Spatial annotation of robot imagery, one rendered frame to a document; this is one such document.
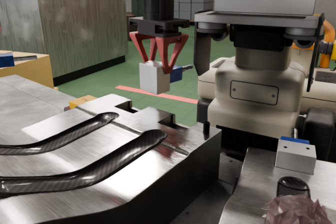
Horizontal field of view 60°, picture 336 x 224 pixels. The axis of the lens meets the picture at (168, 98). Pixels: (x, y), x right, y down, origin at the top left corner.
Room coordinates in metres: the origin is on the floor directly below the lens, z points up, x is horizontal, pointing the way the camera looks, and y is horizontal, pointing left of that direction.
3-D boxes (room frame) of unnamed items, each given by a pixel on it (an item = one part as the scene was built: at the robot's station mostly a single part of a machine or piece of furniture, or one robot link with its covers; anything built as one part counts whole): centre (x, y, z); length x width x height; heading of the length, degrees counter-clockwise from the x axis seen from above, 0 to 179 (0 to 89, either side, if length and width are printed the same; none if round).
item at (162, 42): (0.55, 0.01, 0.99); 0.07 x 0.07 x 0.09; 45
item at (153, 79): (0.58, -0.01, 0.93); 0.13 x 0.05 x 0.05; 135
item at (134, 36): (0.56, 0.03, 0.99); 0.07 x 0.07 x 0.09; 45
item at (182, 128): (0.43, -0.02, 0.87); 0.05 x 0.05 x 0.04; 51
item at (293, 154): (0.41, -0.20, 0.85); 0.13 x 0.05 x 0.05; 158
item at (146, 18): (0.55, 0.02, 1.06); 0.10 x 0.07 x 0.07; 45
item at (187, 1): (9.44, -0.69, 0.59); 1.19 x 0.79 x 1.18; 61
